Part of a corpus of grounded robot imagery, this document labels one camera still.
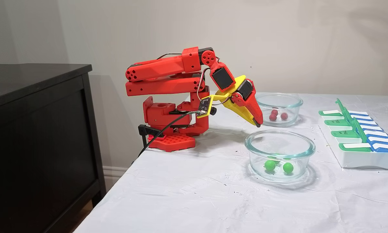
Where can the camera board on yellow mount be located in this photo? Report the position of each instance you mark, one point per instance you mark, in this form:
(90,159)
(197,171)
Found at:
(203,106)

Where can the green ball pill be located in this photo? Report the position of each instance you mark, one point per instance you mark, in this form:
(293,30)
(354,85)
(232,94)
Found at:
(270,165)
(273,158)
(288,167)

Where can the small clear glass bowl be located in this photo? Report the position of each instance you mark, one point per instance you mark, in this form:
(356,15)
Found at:
(262,111)

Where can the white tablecloth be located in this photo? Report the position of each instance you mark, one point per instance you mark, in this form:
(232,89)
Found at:
(197,200)

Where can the white baseboard trim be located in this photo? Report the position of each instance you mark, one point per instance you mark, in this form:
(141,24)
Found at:
(114,173)

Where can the black wooden cabinet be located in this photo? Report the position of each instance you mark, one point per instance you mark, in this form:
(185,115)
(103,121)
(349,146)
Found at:
(35,145)

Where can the large clear glass bowl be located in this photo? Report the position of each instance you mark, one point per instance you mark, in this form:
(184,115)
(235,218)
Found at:
(255,155)

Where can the red ball pill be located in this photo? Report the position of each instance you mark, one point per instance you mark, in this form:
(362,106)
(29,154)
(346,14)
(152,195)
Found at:
(273,117)
(284,116)
(274,112)

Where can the weekly pill organizer box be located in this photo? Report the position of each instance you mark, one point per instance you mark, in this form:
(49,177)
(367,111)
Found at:
(359,160)

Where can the black table clamp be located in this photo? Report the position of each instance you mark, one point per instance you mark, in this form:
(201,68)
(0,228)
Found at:
(148,130)

